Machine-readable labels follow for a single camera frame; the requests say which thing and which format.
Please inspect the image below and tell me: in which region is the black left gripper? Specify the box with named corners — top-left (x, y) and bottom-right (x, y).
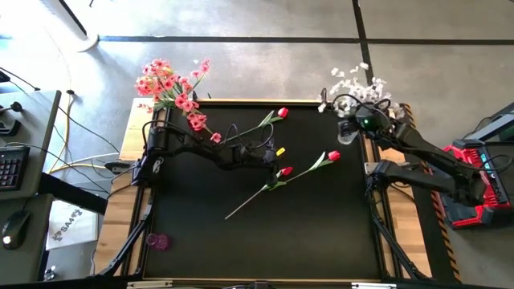
top-left (235, 135), bottom-right (284, 190)

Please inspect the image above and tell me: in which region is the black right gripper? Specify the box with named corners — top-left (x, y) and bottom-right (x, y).
top-left (338, 112), bottom-right (381, 140)

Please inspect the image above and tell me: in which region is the clear faceted glass vase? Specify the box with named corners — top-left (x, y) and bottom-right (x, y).
top-left (336, 126), bottom-right (360, 146)

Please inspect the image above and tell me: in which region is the red artificial tulip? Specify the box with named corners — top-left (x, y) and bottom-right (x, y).
top-left (263, 149), bottom-right (342, 192)
top-left (223, 166), bottom-right (295, 221)
top-left (219, 106), bottom-right (290, 145)

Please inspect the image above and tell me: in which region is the pink artificial flower bunch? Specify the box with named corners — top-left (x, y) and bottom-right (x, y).
top-left (174, 91), bottom-right (224, 145)
top-left (134, 58), bottom-right (212, 113)

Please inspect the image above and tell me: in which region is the purple glass vase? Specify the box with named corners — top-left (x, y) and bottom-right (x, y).
top-left (145, 232), bottom-right (173, 252)

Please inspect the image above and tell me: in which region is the black hazard-striped floor mat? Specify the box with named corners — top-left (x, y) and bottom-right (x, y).
top-left (401, 103), bottom-right (463, 284)

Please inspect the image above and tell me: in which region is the black power strip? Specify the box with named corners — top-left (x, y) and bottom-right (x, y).
top-left (104, 160), bottom-right (130, 174)

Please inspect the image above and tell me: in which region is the red black power unit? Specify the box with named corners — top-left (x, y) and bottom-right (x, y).
top-left (440, 138), bottom-right (514, 230)

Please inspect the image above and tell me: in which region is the black desk foot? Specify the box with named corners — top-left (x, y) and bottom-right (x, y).
top-left (38, 172), bottom-right (108, 216)

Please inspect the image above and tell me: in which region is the white paper sheet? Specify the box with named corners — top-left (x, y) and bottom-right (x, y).
top-left (45, 199), bottom-right (100, 251)

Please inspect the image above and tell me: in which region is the stand with white round base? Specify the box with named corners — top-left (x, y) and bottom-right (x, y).
top-left (55, 0), bottom-right (100, 53)

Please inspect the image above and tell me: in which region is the grey office desk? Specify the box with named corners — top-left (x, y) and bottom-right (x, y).
top-left (0, 90), bottom-right (62, 284)

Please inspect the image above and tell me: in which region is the black computer keyboard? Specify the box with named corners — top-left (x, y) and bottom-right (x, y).
top-left (0, 145), bottom-right (31, 192)

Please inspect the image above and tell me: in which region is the black computer mouse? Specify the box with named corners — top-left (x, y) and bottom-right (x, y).
top-left (1, 209), bottom-right (31, 251)

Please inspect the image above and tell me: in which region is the black aluminium table frame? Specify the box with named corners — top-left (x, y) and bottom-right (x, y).
top-left (120, 97), bottom-right (433, 289)

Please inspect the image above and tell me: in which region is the black diagonal frame strut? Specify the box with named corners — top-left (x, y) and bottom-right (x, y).
top-left (369, 200), bottom-right (429, 281)
top-left (98, 200), bottom-right (156, 278)

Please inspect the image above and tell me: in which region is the grey equipment frame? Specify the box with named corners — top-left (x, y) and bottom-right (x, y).
top-left (465, 102), bottom-right (514, 141)

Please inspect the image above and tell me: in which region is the yellow cable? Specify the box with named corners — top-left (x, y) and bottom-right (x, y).
top-left (47, 94), bottom-right (121, 174)

